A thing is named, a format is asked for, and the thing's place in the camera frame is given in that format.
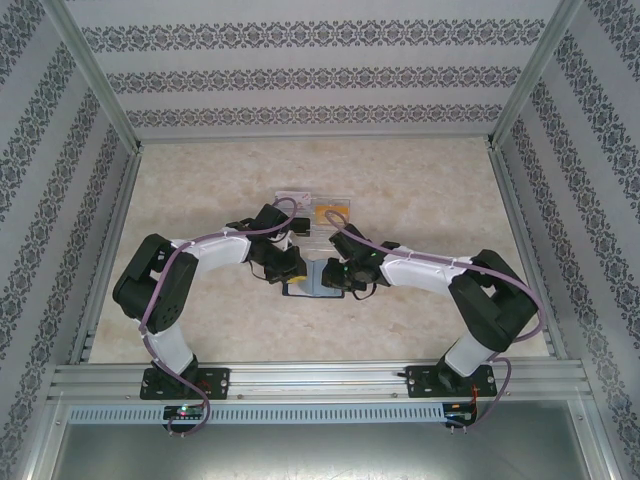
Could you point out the circuit board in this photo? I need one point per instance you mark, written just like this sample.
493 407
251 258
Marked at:
185 412
460 412

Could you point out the navy blue card holder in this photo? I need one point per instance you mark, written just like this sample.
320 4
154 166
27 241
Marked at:
315 280

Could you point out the grey sheet metal panel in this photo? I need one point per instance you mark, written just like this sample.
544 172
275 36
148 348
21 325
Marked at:
320 452

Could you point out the aluminium mounting rail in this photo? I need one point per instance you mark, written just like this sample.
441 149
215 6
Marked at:
315 380

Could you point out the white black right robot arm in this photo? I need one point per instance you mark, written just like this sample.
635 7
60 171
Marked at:
490 305

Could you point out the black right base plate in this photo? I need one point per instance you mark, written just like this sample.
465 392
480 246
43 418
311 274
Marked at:
417 382

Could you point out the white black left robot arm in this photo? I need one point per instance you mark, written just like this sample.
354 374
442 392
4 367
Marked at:
130 290

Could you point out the left circuit board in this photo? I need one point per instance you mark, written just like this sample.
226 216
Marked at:
185 412

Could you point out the right circuit board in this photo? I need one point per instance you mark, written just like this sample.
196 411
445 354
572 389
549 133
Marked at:
460 412

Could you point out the aluminium frame post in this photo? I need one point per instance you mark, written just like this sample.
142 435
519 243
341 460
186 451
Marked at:
535 75
95 80

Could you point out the aluminium side rail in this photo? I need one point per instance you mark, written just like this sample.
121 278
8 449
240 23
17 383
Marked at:
515 220
112 240

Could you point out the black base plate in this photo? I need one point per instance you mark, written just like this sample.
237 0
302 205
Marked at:
417 382
217 382

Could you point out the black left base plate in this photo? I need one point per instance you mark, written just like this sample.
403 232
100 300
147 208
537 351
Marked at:
217 382

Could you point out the orange credit card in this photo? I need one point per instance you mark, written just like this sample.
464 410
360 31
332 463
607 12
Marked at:
332 205

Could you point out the clear acrylic card tray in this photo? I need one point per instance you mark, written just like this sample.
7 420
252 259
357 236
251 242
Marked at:
317 240

